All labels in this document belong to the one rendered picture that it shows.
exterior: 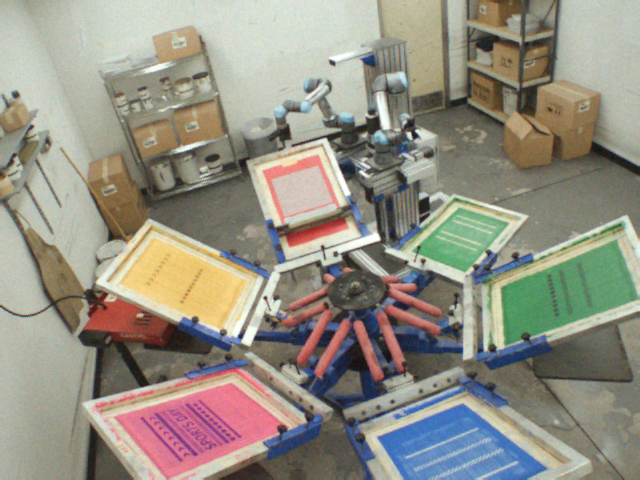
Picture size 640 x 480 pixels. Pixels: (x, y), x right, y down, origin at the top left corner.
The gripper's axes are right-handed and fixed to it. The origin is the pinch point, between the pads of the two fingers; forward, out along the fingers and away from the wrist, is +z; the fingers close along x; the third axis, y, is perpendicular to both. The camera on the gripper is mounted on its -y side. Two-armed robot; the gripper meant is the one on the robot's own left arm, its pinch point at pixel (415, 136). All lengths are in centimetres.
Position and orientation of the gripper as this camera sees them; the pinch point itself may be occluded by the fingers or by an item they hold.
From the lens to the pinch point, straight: 307.0
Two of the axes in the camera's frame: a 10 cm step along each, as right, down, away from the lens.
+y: 3.0, 7.6, 5.7
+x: -9.5, 2.8, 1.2
